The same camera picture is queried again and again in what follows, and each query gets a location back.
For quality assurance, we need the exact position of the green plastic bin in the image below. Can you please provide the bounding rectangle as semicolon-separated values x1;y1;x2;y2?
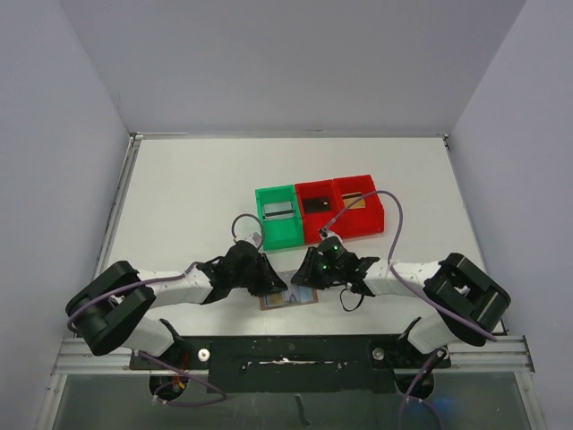
255;185;304;251

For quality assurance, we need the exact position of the aluminium front rail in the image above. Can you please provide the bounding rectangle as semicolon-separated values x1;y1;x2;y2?
51;336;535;375

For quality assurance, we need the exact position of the red double plastic bin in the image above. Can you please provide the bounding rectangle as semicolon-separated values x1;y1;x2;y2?
295;175;385;245

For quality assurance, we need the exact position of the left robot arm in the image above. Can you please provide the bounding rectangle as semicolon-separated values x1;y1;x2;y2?
65;240;287;368

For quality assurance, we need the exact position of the aluminium rail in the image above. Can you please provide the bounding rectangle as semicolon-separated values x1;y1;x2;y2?
51;336;535;375
93;133;143;279

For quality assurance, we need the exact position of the gold card in red bin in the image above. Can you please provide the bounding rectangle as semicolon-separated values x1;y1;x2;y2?
342;193;366;210

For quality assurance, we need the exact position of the silver card in green bin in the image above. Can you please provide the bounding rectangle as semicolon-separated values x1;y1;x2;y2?
262;201;295;220

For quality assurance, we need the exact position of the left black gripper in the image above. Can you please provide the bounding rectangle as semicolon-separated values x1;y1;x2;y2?
231;253;287;297

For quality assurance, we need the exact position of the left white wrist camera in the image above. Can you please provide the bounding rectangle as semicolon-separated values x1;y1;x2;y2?
234;232;263;249

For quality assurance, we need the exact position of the tan leather card holder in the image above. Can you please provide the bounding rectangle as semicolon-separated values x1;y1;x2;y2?
260;285;319;311

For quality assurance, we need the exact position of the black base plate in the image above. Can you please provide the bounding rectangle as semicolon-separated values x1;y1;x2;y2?
129;335;451;400

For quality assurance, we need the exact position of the aluminium left rail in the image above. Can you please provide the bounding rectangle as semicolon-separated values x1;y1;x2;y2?
93;133;143;279

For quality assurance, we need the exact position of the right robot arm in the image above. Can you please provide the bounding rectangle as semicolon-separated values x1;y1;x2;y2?
291;236;511;366

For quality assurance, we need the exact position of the gold card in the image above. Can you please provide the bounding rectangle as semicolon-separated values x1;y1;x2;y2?
261;293;288;309
342;193;366;210

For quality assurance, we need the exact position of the black card in red bin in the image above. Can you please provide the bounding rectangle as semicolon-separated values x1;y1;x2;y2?
302;196;331;215

